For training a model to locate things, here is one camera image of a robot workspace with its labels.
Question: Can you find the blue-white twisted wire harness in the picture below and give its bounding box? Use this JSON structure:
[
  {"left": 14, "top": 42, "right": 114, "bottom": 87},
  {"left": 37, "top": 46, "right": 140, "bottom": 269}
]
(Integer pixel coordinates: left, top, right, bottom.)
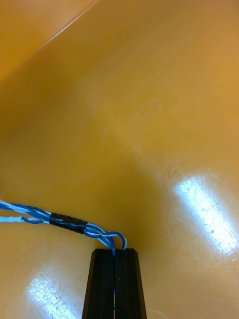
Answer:
[{"left": 0, "top": 199, "right": 128, "bottom": 257}]

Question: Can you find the yellow-orange plastic bin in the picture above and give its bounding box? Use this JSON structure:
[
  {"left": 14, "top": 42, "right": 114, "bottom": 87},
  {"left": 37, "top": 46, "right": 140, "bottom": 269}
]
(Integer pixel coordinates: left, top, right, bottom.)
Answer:
[{"left": 0, "top": 0, "right": 239, "bottom": 319}]

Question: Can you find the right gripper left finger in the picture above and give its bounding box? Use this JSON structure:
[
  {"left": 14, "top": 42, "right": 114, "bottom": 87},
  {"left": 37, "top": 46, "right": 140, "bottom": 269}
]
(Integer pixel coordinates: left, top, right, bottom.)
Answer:
[{"left": 82, "top": 248, "right": 116, "bottom": 319}]

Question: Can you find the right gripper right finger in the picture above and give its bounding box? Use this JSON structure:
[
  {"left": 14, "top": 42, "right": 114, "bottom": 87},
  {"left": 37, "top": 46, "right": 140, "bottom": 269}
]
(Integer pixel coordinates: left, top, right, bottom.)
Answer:
[{"left": 114, "top": 248, "right": 147, "bottom": 319}]

